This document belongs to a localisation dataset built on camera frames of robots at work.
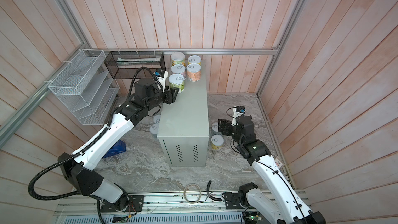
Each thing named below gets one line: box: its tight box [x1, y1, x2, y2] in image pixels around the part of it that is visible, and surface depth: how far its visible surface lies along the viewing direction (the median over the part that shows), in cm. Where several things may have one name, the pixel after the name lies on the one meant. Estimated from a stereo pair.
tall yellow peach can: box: [170, 51, 186, 67], surface depth 81 cm
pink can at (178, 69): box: [170, 64, 187, 77], surface depth 78 cm
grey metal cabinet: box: [156, 59, 210, 167], surface depth 67 cm
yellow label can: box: [187, 54, 202, 66], surface depth 83 cm
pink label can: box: [186, 63, 202, 82], surface depth 79 cm
